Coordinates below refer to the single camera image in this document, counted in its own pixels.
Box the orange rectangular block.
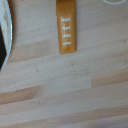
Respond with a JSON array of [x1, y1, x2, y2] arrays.
[[55, 0, 79, 55]]

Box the white plate with floral rim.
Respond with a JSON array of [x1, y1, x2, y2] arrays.
[[0, 0, 15, 72]]

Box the small white bowl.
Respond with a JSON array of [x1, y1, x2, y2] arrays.
[[101, 0, 128, 6]]

